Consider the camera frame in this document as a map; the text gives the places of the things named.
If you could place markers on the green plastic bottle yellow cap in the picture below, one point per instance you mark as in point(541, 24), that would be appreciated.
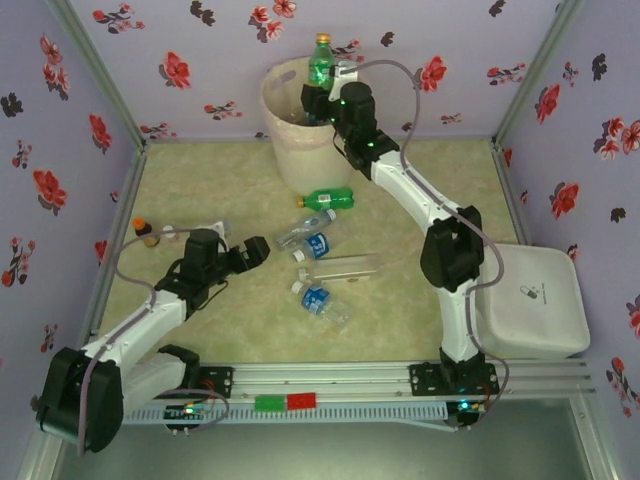
point(321, 62)
point(335, 199)

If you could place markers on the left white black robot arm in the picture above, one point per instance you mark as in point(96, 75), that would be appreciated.
point(135, 325)

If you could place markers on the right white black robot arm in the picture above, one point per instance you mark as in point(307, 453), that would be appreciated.
point(415, 190)

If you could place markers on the translucent pink bin liner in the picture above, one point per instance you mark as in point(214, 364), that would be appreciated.
point(285, 100)

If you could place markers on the cream plastic waste bin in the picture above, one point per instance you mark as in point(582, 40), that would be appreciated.
point(310, 170)

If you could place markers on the small white cap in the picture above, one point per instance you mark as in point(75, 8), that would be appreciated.
point(170, 231)

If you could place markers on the clear plastic bottle white cap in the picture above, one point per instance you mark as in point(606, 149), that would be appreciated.
point(302, 231)

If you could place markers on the small brown bottle orange cap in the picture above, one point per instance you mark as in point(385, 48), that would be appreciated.
point(149, 239)

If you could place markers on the blue label bottle white cap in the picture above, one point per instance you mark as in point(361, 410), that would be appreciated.
point(316, 245)
point(314, 297)

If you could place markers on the long clear rectangular plastic bottle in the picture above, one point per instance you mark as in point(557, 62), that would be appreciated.
point(350, 267)

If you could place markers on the red block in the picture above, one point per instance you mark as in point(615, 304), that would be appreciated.
point(302, 401)

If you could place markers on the grey metal panel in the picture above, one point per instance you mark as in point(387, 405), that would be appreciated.
point(320, 455)

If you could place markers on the white plastic medicine case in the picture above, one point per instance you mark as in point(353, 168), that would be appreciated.
point(540, 300)

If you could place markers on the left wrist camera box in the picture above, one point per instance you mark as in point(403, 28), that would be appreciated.
point(221, 227)

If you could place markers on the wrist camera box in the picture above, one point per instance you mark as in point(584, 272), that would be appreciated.
point(221, 227)
point(345, 75)

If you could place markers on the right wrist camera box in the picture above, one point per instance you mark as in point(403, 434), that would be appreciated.
point(345, 75)

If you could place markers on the aluminium table side rail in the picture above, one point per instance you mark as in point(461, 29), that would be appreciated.
point(131, 185)
point(510, 190)

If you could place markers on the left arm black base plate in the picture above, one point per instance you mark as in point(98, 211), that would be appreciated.
point(220, 380)

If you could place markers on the aluminium mounting rail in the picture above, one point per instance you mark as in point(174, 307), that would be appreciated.
point(320, 380)

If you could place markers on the aluminium frame post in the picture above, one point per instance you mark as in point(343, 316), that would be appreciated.
point(100, 70)
point(535, 70)

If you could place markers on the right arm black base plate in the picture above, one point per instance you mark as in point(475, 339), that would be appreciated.
point(425, 380)

